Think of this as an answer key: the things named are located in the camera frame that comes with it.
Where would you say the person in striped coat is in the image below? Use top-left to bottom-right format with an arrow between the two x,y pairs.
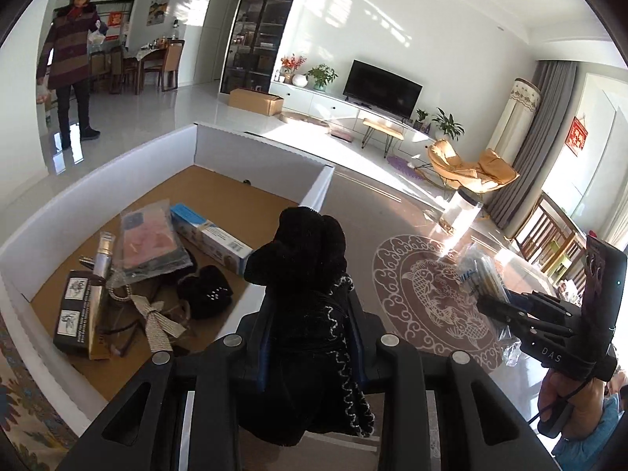
36,0 -> 108,151

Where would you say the black scrunchie with beads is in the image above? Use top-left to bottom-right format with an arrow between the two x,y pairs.
236,206 -> 376,447

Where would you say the green potted plant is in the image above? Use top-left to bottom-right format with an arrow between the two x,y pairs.
307,64 -> 338,91

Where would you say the dark glass display cabinet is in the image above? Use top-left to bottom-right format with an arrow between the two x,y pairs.
220,0 -> 294,94

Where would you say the grey curtain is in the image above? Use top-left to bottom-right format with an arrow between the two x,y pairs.
487,61 -> 579,238

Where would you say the floral cushion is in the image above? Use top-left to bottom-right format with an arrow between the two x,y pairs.
1,320 -> 78,470

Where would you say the wooden side table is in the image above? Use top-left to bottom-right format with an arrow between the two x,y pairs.
361,119 -> 405,159

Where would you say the brown spray bottle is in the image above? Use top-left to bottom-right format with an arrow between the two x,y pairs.
79,232 -> 116,281

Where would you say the bag of pens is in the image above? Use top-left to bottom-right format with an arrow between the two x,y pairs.
458,243 -> 522,367

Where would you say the rhinestone bow hair claw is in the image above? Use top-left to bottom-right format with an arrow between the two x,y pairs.
106,274 -> 187,353

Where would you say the red flower vase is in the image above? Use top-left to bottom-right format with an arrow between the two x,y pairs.
280,54 -> 307,84

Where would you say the orange lounge chair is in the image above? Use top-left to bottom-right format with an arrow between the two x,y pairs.
428,139 -> 519,195

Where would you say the blue white ointment box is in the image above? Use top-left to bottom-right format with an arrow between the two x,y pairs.
170,203 -> 252,276

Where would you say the black flat television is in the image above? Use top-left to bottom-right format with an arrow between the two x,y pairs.
343,60 -> 423,119

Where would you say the red wall hanging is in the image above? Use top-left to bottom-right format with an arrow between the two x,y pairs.
565,117 -> 588,157

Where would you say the black soap bar box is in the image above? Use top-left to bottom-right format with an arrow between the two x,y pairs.
53,270 -> 111,360

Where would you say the white floor air conditioner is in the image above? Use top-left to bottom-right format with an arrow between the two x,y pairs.
487,78 -> 541,165

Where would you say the orange phone case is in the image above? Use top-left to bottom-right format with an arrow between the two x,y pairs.
108,199 -> 193,288

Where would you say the white tv cabinet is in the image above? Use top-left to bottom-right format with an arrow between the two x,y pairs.
269,82 -> 434,144

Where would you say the cardboard shipping box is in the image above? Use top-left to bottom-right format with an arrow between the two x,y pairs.
228,88 -> 284,116

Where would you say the wooden dining chair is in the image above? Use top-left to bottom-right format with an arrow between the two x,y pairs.
513,192 -> 586,285

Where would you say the right hand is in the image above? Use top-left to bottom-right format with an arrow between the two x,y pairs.
538,369 -> 607,439

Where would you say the leafy floor plant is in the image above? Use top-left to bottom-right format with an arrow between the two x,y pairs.
432,108 -> 465,141

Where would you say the white cardboard sorting box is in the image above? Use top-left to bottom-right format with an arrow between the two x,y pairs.
1,123 -> 335,436

